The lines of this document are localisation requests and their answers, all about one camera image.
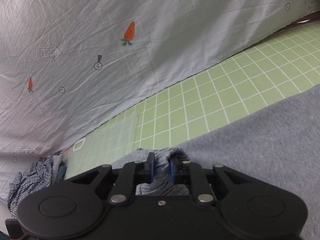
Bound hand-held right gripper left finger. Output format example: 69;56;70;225
67;152;155;205

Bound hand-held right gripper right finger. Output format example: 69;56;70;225
170;155;253;205

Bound grey sweatpants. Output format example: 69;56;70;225
110;84;320;240

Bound white plastic tag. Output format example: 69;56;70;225
72;137;86;152

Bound green grid mat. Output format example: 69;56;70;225
61;20;320;180

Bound blue denim jeans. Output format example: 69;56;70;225
56;164;67;183

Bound grey hoodie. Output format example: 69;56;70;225
52;151;64;168

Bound white printed sheet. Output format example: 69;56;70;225
0;0;320;200

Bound blue plaid shirt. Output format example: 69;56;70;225
7;155;54;220

